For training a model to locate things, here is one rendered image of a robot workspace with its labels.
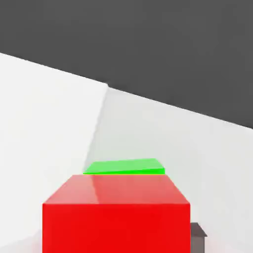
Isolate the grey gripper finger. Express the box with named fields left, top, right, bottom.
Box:
left=190, top=222, right=208, bottom=253

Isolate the small red cube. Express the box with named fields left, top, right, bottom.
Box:
left=42, top=174, right=191, bottom=253

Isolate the small green cube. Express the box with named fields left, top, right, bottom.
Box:
left=83, top=158, right=166, bottom=175

